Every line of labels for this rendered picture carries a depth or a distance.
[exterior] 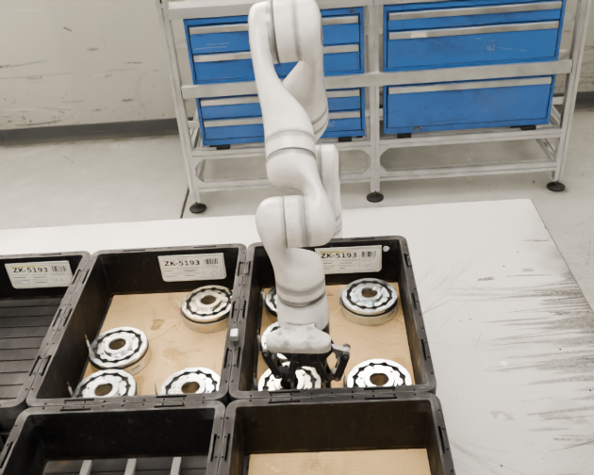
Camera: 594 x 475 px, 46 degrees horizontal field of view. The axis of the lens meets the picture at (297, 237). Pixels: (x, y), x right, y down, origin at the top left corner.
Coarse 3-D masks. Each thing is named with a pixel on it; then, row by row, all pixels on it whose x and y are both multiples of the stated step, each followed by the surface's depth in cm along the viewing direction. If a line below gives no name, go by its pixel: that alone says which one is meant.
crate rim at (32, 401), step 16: (96, 256) 132; (240, 256) 129; (240, 272) 125; (80, 288) 124; (240, 288) 121; (64, 320) 117; (48, 352) 110; (224, 352) 107; (48, 368) 107; (224, 384) 102; (32, 400) 102; (48, 400) 102; (64, 400) 102; (80, 400) 101; (96, 400) 101; (112, 400) 101; (128, 400) 101; (144, 400) 101; (160, 400) 100; (176, 400) 100; (192, 400) 100; (208, 400) 100; (224, 400) 100
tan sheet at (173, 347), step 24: (120, 312) 134; (144, 312) 133; (168, 312) 132; (168, 336) 127; (192, 336) 126; (216, 336) 126; (168, 360) 121; (192, 360) 121; (216, 360) 121; (144, 384) 117
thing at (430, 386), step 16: (336, 240) 131; (352, 240) 130; (368, 240) 130; (384, 240) 130; (400, 240) 129; (416, 288) 117; (240, 304) 117; (416, 304) 114; (240, 320) 113; (416, 320) 110; (240, 336) 110; (240, 352) 107; (240, 368) 104; (432, 368) 102; (432, 384) 99
